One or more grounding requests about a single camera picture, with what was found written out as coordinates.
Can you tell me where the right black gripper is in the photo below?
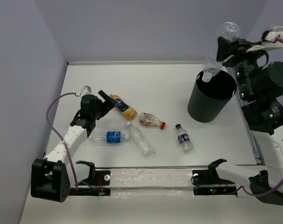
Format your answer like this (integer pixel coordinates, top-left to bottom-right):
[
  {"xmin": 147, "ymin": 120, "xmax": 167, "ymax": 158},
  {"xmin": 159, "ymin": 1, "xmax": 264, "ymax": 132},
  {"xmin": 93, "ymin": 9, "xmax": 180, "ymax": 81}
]
[{"xmin": 213, "ymin": 35, "xmax": 263, "ymax": 97}]

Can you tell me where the crushed clear bottle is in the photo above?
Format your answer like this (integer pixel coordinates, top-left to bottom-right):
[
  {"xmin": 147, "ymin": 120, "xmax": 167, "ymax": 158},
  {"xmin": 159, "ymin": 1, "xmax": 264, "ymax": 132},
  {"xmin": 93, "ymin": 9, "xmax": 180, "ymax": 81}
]
[{"xmin": 202, "ymin": 22, "xmax": 241, "ymax": 83}]

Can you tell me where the orange juice bottle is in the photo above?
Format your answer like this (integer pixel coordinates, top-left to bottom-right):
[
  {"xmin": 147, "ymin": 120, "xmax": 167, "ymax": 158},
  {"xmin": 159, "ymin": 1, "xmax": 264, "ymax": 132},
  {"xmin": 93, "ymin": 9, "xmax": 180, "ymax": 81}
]
[{"xmin": 110, "ymin": 94, "xmax": 137, "ymax": 121}]

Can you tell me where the clear unlabeled bottle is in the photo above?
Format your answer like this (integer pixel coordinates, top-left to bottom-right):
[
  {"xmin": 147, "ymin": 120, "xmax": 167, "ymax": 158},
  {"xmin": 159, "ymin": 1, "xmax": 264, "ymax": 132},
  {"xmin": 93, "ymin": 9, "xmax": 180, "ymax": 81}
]
[{"xmin": 126, "ymin": 121, "xmax": 155, "ymax": 156}]

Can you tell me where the small pepsi bottle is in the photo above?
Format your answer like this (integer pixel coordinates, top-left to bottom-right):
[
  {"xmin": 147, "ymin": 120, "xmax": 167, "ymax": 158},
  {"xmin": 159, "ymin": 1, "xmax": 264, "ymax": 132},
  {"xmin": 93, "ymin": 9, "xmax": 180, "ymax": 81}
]
[{"xmin": 175, "ymin": 124, "xmax": 193, "ymax": 154}]

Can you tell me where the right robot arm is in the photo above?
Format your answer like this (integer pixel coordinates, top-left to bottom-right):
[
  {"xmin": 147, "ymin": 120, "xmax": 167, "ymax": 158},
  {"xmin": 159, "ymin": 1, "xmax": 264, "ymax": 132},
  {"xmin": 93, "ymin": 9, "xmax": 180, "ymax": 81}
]
[{"xmin": 207, "ymin": 31, "xmax": 283, "ymax": 206}]

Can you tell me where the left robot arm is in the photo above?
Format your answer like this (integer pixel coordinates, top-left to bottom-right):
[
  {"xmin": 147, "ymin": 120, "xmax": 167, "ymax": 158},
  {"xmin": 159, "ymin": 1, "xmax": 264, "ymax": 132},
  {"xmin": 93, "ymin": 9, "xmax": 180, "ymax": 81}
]
[{"xmin": 30, "ymin": 86, "xmax": 116, "ymax": 203}]

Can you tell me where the black cylindrical bin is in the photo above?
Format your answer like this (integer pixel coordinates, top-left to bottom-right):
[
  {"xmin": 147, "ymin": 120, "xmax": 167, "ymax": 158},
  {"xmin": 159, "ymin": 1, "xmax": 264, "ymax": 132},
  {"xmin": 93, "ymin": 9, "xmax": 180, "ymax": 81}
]
[{"xmin": 187, "ymin": 70, "xmax": 237, "ymax": 123}]

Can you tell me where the blue label water bottle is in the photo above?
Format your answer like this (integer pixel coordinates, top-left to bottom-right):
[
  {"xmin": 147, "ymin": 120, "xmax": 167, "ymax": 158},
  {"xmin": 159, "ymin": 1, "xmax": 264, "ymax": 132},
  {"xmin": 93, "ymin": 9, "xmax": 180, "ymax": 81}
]
[{"xmin": 88, "ymin": 131, "xmax": 130, "ymax": 146}]

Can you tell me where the red cap bottle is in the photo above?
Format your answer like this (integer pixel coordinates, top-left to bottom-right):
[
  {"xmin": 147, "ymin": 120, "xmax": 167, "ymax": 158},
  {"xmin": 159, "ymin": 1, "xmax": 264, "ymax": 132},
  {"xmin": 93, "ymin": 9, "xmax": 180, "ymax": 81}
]
[{"xmin": 138, "ymin": 112, "xmax": 166, "ymax": 130}]

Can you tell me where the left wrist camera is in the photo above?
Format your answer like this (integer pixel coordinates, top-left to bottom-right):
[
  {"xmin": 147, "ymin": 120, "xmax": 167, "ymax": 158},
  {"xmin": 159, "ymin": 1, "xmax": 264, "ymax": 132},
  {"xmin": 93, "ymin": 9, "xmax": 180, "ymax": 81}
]
[{"xmin": 81, "ymin": 85, "xmax": 92, "ymax": 96}]

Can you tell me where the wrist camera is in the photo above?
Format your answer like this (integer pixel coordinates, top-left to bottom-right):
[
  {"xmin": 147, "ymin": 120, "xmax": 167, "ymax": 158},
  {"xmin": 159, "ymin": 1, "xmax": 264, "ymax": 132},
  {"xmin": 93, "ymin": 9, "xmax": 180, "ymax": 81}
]
[
  {"xmin": 81, "ymin": 85, "xmax": 92, "ymax": 96},
  {"xmin": 246, "ymin": 26, "xmax": 283, "ymax": 53}
]

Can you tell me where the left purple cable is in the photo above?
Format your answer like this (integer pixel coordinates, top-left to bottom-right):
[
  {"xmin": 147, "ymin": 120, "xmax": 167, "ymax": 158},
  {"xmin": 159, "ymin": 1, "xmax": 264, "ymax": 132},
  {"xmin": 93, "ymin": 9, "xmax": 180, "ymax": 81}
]
[{"xmin": 46, "ymin": 92, "xmax": 83, "ymax": 189}]

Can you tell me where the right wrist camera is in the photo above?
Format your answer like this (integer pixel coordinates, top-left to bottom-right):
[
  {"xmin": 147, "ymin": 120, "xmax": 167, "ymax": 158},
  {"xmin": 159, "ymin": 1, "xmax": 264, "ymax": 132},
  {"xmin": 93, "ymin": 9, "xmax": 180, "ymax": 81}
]
[{"xmin": 246, "ymin": 26, "xmax": 283, "ymax": 53}]

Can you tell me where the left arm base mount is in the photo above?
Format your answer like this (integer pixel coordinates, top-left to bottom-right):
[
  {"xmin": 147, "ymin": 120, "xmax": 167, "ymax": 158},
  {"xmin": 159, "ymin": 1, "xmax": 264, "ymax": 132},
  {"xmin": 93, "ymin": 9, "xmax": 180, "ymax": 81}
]
[{"xmin": 69, "ymin": 161, "xmax": 111, "ymax": 196}]

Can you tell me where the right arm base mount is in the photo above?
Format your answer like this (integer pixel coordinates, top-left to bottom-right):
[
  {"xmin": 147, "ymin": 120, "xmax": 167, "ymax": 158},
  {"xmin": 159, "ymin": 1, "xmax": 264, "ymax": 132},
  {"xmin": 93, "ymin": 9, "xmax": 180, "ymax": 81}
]
[{"xmin": 190, "ymin": 169, "xmax": 237, "ymax": 196}]

